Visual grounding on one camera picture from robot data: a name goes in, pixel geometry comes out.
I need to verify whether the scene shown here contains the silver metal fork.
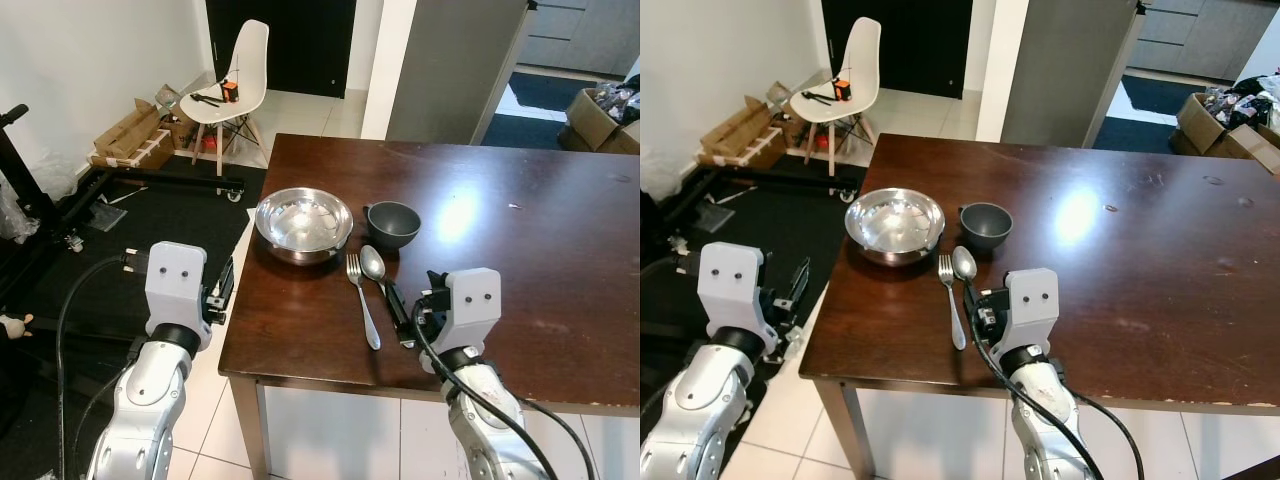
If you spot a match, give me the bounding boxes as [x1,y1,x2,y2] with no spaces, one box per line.
[346,253,383,352]
[938,254,969,352]

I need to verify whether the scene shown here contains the silver metal spoon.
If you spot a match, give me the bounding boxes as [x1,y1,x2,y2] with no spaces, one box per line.
[951,246,983,293]
[359,245,401,306]

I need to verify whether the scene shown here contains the black floor mat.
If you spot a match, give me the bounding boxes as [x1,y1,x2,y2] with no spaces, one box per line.
[640,160,873,351]
[0,155,269,346]

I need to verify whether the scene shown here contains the small dark grey bowl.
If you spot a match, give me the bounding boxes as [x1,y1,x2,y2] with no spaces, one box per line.
[960,202,1014,254]
[366,201,422,254]

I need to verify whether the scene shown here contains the large stainless steel bowl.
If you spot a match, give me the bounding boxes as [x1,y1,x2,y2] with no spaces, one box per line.
[254,187,355,267]
[845,188,947,268]

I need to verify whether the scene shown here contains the black metal wheeled stand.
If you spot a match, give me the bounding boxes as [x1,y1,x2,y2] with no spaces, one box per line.
[640,160,867,293]
[0,103,247,307]

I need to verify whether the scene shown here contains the dark brown wooden table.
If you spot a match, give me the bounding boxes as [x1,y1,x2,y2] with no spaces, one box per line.
[218,133,641,480]
[799,133,1280,480]

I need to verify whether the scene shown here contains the brown flattened cardboard boxes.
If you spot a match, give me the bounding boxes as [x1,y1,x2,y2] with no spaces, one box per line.
[696,82,807,170]
[89,85,198,172]

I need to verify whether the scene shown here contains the clear plastic bag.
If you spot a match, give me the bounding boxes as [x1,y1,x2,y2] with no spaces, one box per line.
[0,178,43,247]
[640,148,693,204]

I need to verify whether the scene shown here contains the white chair with wooden legs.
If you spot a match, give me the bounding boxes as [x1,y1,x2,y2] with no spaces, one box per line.
[789,17,884,178]
[179,19,272,178]

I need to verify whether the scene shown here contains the dark door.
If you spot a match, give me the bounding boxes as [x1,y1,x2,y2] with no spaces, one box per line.
[205,0,358,100]
[820,0,974,100]

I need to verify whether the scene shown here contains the grey partition panel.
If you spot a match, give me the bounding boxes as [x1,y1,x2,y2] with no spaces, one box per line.
[385,0,533,147]
[1000,0,1143,150]

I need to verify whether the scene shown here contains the dark blue floor mat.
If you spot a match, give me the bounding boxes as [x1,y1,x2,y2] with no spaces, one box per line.
[480,70,601,152]
[1092,74,1206,154]

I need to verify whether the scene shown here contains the cardboard box full of clutter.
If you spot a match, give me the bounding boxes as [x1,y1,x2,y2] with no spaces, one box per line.
[562,82,641,155]
[1174,72,1280,179]

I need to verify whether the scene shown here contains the grey cabinet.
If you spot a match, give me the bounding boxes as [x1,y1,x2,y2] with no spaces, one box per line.
[1127,0,1280,83]
[516,0,641,80]

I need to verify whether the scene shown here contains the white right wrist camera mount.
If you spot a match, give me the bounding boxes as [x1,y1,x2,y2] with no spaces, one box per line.
[438,267,503,353]
[1003,267,1061,353]

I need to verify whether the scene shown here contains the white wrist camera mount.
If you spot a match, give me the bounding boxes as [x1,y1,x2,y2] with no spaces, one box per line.
[145,241,213,331]
[438,267,503,353]
[1003,267,1061,353]
[697,242,777,337]

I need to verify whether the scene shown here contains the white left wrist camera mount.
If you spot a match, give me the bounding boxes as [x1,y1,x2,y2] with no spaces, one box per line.
[697,242,777,337]
[145,241,213,331]

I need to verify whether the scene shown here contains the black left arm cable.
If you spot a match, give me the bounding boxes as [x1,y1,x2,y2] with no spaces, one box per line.
[640,252,701,301]
[55,254,151,480]

